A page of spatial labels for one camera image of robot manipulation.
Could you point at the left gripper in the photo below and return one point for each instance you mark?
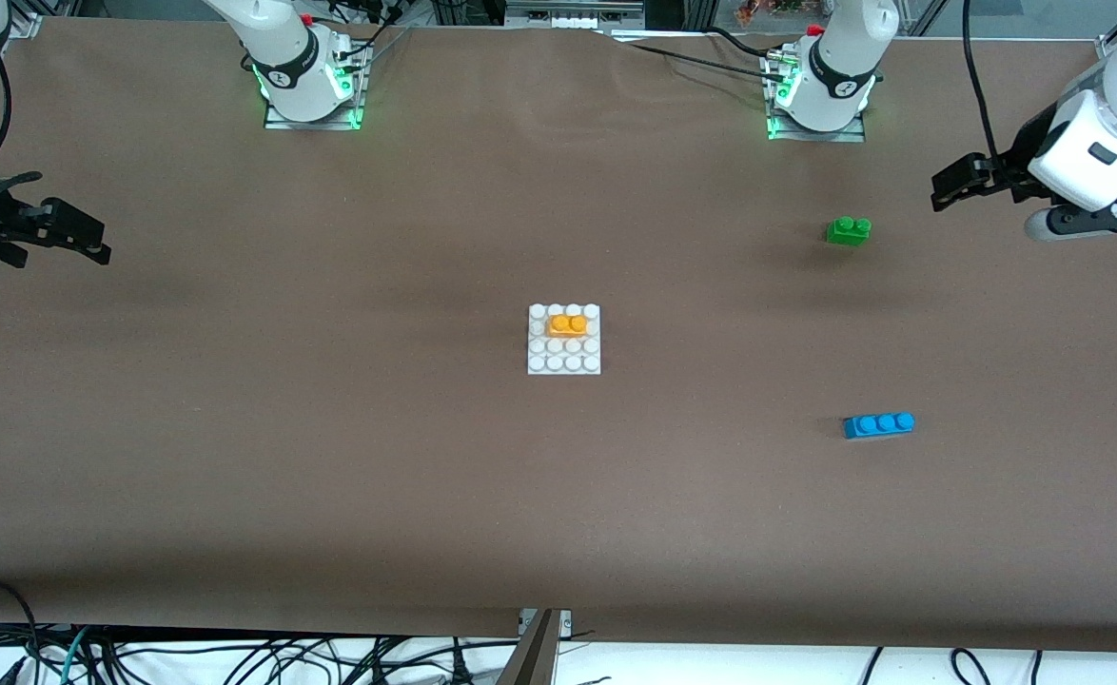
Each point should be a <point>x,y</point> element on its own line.
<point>1017,164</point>

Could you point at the yellow two-stud block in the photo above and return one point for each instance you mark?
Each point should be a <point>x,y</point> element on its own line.
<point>566,326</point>

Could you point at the white studded base plate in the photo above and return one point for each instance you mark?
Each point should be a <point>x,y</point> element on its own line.
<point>563,360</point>

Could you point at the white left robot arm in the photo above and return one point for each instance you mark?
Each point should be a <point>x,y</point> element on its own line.
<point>839,67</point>

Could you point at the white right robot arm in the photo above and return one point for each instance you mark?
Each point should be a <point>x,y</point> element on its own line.
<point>283,57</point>

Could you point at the green two-stud block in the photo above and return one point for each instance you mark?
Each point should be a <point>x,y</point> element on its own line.
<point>847,233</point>

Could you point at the blue three-stud block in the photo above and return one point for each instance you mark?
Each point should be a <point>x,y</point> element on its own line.
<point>877,426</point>

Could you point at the white terminal strip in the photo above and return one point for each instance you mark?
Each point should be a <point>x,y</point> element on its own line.
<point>568,19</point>

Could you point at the brown table cover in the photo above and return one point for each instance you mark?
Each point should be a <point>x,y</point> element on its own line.
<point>558,495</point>

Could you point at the dark metal beam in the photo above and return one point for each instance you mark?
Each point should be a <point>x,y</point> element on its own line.
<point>530,661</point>

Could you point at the aluminium frame rail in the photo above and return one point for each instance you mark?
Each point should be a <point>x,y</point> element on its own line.
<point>24,24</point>

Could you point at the silver metal bracket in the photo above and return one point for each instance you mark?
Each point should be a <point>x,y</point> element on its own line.
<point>563,623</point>

